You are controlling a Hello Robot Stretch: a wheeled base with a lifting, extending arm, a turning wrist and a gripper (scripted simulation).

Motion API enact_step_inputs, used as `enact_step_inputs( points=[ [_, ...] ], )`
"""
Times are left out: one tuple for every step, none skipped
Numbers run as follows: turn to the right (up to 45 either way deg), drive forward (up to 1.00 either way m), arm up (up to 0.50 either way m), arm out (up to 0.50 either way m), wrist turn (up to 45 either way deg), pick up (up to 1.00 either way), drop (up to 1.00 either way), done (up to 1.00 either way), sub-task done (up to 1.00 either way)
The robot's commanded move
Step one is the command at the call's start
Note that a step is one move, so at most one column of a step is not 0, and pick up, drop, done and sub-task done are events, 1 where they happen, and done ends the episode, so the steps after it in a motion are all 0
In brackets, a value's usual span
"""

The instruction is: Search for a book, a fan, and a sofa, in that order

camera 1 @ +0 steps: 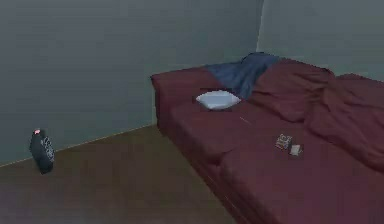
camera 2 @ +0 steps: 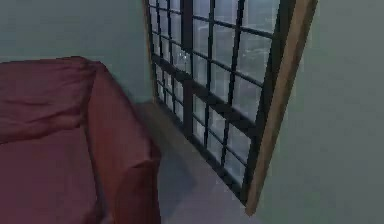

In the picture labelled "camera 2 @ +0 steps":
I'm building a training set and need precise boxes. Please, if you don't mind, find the dark red sofa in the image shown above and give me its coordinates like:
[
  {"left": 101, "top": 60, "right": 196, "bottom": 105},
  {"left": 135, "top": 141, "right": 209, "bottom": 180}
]
[{"left": 0, "top": 55, "right": 163, "bottom": 224}]

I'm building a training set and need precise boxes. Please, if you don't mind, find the black grid window wooden frame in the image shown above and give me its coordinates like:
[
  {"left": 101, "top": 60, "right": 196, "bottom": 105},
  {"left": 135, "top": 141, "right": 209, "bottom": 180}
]
[{"left": 142, "top": 0, "right": 319, "bottom": 217}]

